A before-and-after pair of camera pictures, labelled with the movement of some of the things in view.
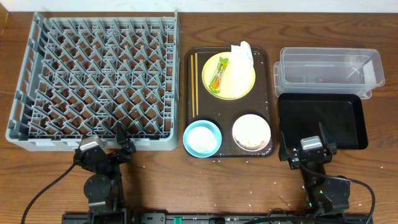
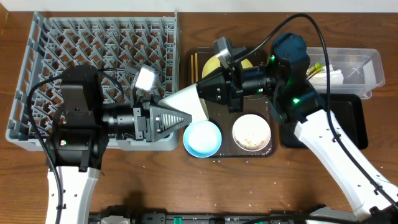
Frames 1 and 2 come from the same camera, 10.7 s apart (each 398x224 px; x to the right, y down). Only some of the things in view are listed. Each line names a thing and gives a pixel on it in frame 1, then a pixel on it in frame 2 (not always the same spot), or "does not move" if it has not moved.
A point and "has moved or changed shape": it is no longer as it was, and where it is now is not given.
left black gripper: (125, 147) -> (146, 117)
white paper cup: (202, 139) -> (188, 100)
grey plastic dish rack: (83, 76) does not move
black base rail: (145, 218) does not move
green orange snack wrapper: (214, 83) has moved or changed shape
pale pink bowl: (251, 132) does not move
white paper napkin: (242, 61) has moved or changed shape
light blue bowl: (199, 124) does not move
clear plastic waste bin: (328, 70) does not move
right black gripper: (293, 160) -> (216, 88)
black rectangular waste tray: (341, 116) does not move
